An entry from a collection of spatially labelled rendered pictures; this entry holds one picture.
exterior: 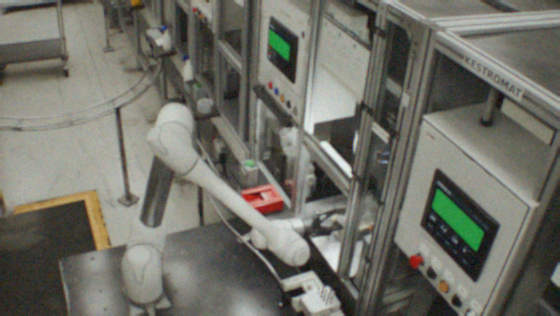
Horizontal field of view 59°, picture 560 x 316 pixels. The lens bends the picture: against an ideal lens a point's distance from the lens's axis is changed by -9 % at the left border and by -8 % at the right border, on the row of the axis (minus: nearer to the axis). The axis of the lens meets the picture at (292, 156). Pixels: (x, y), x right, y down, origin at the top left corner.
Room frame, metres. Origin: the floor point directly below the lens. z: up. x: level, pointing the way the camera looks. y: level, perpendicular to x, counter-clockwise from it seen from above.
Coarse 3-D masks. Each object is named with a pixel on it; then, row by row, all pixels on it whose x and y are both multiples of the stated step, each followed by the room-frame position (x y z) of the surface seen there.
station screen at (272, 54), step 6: (270, 24) 2.09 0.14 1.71; (276, 30) 2.04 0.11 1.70; (282, 36) 1.99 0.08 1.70; (288, 42) 1.94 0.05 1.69; (270, 48) 2.08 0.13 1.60; (270, 54) 2.07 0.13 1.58; (276, 54) 2.02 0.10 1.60; (270, 60) 2.07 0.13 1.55; (276, 60) 2.02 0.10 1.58; (282, 60) 1.97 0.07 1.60; (288, 60) 1.93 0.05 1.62; (276, 66) 2.02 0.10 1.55; (282, 66) 1.97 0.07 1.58; (288, 66) 1.93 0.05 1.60; (282, 72) 1.97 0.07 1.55; (288, 72) 1.92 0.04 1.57; (288, 78) 1.92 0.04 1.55
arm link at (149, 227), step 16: (160, 112) 1.71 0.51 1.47; (176, 112) 1.67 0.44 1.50; (192, 128) 1.67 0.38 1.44; (160, 176) 1.63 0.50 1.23; (160, 192) 1.63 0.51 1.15; (144, 208) 1.64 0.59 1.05; (160, 208) 1.64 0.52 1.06; (144, 224) 1.63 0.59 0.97; (160, 224) 1.65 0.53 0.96; (128, 240) 1.62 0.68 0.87; (144, 240) 1.59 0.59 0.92; (160, 240) 1.62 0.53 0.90
